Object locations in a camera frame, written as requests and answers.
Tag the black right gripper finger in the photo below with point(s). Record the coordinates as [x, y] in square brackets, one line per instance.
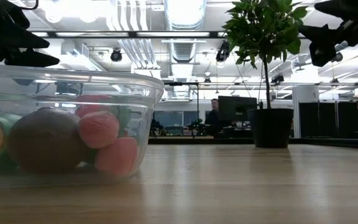
[322, 35]
[322, 54]

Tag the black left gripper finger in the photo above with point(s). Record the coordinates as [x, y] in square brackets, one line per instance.
[30, 40]
[33, 59]

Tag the red tomato toy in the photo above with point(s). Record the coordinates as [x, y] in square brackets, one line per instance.
[90, 107]

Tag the brown kiwi toy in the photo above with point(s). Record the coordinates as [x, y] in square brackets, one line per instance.
[45, 140]

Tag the pink fuzzy fruit toy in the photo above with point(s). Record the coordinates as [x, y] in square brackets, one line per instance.
[99, 129]
[118, 157]

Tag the clear plastic tupperware container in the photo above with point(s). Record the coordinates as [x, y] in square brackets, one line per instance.
[148, 93]

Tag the black ceiling spotlight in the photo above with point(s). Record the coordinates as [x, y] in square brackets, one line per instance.
[116, 55]
[338, 57]
[278, 78]
[222, 53]

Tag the green leafy potted plant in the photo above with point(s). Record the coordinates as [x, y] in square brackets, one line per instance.
[266, 31]

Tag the white pillar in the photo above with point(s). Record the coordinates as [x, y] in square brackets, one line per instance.
[304, 109]

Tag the black office partition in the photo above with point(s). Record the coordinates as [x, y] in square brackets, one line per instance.
[328, 118]

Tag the black plant pot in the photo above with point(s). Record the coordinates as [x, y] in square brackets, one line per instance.
[270, 127]

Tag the black computer monitor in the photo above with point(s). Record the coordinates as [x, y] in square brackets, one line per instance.
[236, 109]

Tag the person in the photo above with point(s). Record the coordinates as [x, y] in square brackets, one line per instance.
[213, 119]

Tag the silver ventilation duct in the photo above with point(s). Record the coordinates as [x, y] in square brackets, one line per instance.
[185, 18]

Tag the distant black rig frame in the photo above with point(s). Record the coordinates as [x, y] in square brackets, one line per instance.
[182, 84]

